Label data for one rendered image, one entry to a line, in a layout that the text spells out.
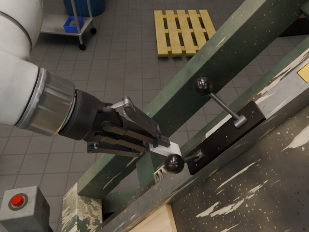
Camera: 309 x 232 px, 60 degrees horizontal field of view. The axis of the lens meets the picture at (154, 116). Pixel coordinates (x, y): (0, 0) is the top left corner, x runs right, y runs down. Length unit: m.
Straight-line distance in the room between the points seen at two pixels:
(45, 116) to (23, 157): 2.14
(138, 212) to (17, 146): 1.98
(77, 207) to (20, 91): 0.75
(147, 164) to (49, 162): 1.60
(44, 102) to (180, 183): 0.38
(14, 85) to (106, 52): 3.19
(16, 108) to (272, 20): 0.58
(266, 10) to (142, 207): 0.56
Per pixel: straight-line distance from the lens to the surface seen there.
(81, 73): 3.22
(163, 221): 0.69
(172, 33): 3.66
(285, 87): 0.55
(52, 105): 0.38
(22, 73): 0.37
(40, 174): 2.35
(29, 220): 1.11
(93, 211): 1.09
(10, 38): 0.40
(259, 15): 0.70
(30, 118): 0.38
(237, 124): 0.55
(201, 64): 0.71
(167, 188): 0.67
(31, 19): 0.46
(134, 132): 0.45
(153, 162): 0.87
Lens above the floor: 1.83
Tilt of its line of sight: 45 degrees down
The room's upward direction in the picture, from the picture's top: straight up
